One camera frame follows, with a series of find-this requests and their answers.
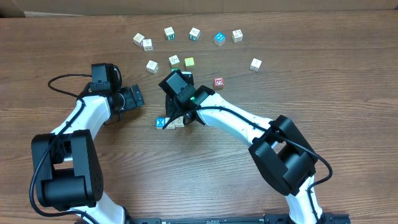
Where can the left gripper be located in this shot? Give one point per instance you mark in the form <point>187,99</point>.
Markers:
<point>130,99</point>

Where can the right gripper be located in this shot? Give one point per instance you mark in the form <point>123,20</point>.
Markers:
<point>173,111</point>

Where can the wooden letter A block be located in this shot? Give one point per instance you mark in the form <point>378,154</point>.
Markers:
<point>179,122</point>

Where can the plain wooden block front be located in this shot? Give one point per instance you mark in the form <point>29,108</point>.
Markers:
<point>171,125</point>

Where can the plain wooden block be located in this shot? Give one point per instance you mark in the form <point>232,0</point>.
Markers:
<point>255,65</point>
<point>171,125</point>
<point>138,39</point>
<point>152,66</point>

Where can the blue X block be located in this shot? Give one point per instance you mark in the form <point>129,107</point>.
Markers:
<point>160,122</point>

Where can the wooden block yellow side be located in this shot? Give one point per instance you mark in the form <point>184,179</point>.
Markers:
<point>174,61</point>

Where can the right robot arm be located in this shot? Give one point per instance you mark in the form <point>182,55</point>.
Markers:
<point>282,155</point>

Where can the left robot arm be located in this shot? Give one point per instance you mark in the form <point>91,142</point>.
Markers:
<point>67,178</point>

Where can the plain wooden block left-middle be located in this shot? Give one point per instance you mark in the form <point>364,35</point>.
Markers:
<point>152,66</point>

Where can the yellow top block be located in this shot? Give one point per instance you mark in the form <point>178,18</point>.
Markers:
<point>189,63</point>

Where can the red number 3 block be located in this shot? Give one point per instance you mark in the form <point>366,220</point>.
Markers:
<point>218,83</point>

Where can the wooden block red-edged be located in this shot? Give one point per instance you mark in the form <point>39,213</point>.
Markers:
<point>147,45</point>

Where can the plain wooden block far-left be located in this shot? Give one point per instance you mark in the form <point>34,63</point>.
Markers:
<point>138,39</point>

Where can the wooden block green H side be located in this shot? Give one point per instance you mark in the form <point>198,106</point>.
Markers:
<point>169,33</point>

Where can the wooden block teal side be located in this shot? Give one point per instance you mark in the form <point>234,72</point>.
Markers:
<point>194,34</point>

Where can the blue top block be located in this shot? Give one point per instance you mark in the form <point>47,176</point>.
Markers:
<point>219,39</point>

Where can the plain wooden block right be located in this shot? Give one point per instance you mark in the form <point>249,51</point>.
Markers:
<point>255,65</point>

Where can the wooden block far right top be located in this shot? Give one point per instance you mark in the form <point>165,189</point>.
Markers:
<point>237,35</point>

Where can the cardboard strip at table back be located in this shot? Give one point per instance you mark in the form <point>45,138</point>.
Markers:
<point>22,8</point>

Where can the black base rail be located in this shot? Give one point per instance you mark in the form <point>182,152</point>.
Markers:
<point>326,218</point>

